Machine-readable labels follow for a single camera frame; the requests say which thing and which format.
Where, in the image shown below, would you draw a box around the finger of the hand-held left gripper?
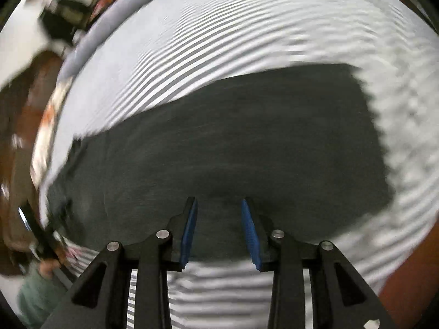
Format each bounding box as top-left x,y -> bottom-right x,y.
18,205 -> 60,262

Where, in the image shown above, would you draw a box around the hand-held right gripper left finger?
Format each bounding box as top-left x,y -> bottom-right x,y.
41,197 -> 199,329

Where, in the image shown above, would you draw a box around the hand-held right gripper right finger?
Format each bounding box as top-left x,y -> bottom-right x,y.
241,198 -> 398,329

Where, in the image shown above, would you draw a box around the dark grey denim pants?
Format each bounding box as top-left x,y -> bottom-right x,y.
44,62 -> 394,264

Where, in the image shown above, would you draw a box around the person's left forearm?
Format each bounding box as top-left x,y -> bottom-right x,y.
16,270 -> 74,328

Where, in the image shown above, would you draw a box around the person's left hand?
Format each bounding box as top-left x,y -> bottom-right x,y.
38,245 -> 69,276

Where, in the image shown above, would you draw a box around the floral pillow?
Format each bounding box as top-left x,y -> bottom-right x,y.
30,77 -> 75,190

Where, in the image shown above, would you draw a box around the carved wooden headboard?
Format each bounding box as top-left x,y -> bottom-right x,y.
0,51 -> 66,275

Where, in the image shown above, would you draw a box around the black jacket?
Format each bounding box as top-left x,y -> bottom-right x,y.
38,0 -> 100,46

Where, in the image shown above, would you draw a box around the rolled grey checked quilt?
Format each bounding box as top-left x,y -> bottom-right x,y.
62,0 -> 210,78

